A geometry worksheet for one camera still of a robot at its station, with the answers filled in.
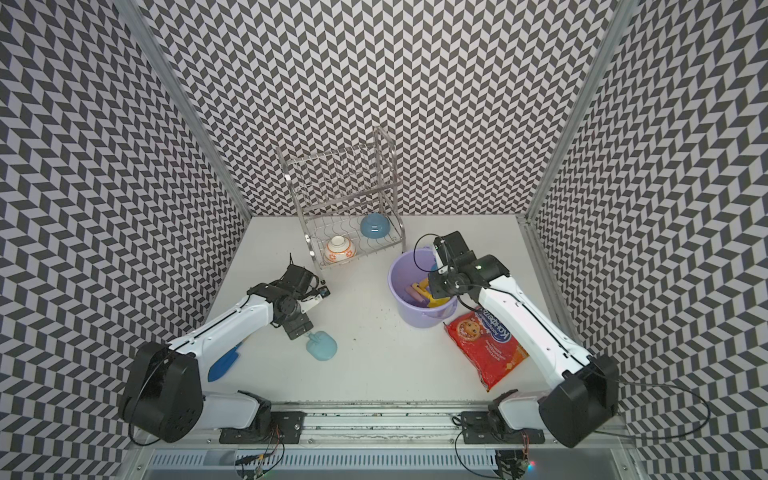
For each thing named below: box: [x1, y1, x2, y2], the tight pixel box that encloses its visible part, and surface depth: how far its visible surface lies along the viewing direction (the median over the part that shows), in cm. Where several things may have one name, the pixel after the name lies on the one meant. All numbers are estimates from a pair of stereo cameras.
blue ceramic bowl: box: [360, 212, 391, 239], surface depth 110 cm
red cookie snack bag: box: [443, 308, 530, 392], surface depth 84 cm
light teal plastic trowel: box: [306, 330, 338, 361], surface depth 88 cm
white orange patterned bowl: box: [325, 235, 356, 263], surface depth 100 cm
